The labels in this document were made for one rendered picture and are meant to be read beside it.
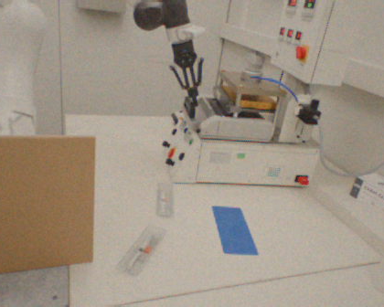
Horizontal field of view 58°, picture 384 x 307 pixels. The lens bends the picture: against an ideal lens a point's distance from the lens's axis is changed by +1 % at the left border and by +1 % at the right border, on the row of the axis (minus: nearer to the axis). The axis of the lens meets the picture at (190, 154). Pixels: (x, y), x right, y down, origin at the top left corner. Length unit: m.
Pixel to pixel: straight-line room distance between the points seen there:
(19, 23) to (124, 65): 1.77
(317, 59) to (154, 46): 1.65
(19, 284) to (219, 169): 0.71
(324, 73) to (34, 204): 0.95
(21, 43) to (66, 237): 0.47
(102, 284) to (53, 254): 0.13
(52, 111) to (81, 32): 0.60
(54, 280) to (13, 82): 0.47
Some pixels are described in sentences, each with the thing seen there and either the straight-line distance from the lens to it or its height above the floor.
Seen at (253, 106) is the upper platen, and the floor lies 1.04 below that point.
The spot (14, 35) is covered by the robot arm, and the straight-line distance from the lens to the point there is 0.96.
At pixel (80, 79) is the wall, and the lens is 2.66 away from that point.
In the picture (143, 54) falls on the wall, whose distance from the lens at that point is 2.67.
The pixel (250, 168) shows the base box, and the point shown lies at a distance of 1.27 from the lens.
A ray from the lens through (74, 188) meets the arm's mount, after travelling 0.78.
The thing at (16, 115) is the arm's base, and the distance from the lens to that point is 0.91.
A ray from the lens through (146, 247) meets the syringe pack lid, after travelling 0.91.
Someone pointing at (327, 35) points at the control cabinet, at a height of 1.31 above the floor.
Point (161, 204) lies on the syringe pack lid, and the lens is 1.07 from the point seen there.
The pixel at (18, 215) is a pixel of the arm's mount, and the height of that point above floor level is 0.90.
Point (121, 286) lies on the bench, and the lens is 0.85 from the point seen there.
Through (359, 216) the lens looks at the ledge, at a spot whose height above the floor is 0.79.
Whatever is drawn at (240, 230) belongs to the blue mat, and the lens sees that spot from 1.06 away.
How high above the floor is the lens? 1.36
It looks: 25 degrees down
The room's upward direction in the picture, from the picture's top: 8 degrees clockwise
